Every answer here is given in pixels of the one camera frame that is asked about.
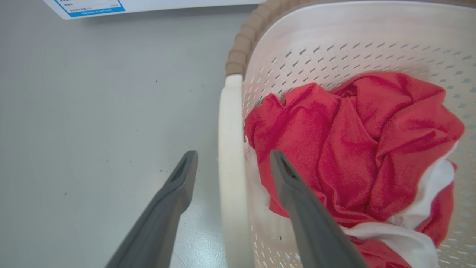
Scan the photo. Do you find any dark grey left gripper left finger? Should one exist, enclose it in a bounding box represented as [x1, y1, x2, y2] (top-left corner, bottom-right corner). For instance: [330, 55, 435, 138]
[105, 150, 199, 268]

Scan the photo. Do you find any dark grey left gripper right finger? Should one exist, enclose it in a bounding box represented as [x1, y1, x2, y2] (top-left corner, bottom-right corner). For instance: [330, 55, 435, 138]
[270, 150, 369, 268]

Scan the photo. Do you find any white perforated plastic laundry basket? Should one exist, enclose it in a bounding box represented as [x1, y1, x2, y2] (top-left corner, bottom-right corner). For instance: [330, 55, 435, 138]
[218, 0, 476, 268]

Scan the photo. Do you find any red garment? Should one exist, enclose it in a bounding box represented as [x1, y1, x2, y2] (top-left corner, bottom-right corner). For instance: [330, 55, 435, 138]
[244, 72, 465, 268]

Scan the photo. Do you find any white garment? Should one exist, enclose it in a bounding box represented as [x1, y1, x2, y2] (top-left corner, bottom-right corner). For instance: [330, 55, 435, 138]
[244, 136, 459, 268]

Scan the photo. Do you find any white appliance with blue label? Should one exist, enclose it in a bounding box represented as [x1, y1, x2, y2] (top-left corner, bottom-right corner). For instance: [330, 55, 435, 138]
[43, 0, 266, 20]

